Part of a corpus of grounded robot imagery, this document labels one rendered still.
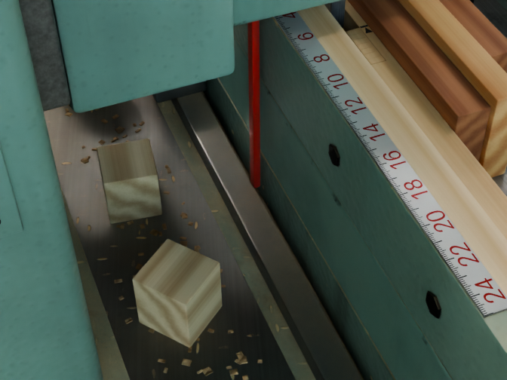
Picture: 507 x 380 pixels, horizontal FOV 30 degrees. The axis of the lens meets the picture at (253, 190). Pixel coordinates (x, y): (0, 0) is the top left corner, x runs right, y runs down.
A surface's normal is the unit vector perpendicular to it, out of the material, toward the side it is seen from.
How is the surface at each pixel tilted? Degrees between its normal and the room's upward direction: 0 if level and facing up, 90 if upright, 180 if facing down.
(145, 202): 90
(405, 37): 0
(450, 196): 0
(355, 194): 90
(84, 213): 0
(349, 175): 90
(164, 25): 90
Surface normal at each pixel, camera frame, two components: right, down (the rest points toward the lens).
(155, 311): -0.51, 0.62
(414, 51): -0.01, -0.70
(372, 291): -0.93, 0.27
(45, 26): 0.37, 0.66
